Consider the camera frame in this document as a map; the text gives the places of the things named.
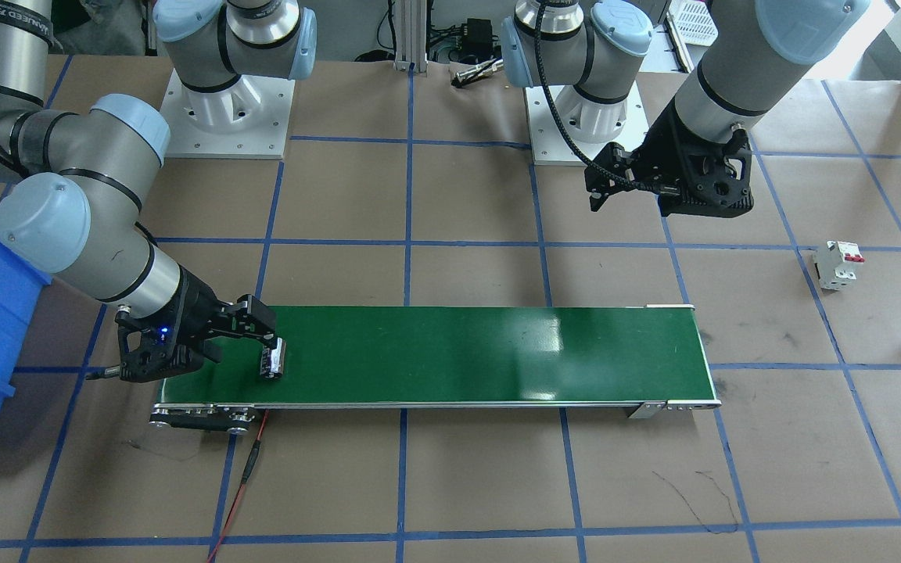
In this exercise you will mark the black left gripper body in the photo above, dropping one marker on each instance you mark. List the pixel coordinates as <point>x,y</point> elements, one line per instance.
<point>663,148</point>

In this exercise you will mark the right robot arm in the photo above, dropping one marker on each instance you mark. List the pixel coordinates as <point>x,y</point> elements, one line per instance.
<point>79,182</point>

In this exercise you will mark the black power adapter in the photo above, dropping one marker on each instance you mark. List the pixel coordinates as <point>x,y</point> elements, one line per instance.
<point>477,38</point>

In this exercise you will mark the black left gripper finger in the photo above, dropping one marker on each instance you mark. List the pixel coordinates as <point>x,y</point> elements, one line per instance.
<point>608,175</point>

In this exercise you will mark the aluminium frame post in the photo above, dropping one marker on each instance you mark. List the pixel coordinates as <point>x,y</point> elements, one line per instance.
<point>411,35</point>

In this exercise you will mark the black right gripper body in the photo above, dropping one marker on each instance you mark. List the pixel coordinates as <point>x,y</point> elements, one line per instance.
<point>199,307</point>

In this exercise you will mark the brown cylindrical capacitor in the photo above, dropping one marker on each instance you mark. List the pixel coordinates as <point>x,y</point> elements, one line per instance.
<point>272,360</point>

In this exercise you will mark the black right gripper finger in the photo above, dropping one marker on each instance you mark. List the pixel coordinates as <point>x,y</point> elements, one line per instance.
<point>247,318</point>

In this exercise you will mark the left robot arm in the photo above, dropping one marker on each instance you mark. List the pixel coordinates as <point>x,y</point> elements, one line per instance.
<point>762,49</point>

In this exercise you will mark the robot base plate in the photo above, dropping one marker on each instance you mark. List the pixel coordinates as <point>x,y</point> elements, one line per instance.
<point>589,124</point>
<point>249,120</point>

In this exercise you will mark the green conveyor belt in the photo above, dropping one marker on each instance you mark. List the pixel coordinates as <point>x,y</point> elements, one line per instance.
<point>648,358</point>

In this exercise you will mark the white red circuit breaker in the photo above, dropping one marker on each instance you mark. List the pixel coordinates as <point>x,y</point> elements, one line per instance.
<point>836,263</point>

